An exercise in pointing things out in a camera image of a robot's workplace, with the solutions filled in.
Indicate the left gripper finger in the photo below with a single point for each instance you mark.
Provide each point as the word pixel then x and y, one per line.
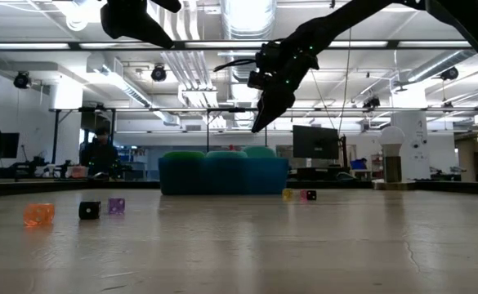
pixel 128 20
pixel 171 5

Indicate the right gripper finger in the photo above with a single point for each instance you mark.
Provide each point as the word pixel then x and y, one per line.
pixel 275 106

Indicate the small yellow die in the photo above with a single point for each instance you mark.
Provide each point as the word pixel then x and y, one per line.
pixel 288 194

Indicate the small pink die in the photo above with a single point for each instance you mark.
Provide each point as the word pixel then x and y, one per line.
pixel 303 195

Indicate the green foam die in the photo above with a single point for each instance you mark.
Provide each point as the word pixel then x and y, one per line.
pixel 183 155

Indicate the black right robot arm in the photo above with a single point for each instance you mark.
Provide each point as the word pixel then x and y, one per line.
pixel 345 18

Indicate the black ceiling spotlight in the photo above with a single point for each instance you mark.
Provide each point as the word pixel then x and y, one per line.
pixel 159 74
pixel 22 80
pixel 372 103
pixel 450 73

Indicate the blue plastic bin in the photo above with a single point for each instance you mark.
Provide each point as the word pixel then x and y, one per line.
pixel 222 177

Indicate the small black die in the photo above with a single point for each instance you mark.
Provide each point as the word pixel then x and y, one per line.
pixel 311 195
pixel 89 210

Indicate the blue storage box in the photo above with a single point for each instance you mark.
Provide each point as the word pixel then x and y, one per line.
pixel 357 164

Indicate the white light bulb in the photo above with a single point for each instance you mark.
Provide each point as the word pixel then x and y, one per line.
pixel 391 141

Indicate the person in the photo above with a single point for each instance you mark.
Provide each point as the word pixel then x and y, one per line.
pixel 99 157

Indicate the pink plastic container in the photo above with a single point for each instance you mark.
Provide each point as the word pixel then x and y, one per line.
pixel 77 172

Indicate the small purple die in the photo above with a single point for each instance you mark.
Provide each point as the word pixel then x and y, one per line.
pixel 116 206

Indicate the small orange die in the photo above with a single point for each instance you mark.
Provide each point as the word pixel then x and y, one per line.
pixel 38 214

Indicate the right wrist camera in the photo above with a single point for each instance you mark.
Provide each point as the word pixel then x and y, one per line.
pixel 259 80

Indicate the silver ventilation duct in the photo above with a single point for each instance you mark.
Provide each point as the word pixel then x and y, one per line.
pixel 247 24
pixel 439 65

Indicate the black aluminium frame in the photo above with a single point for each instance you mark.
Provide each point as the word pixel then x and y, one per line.
pixel 59 186

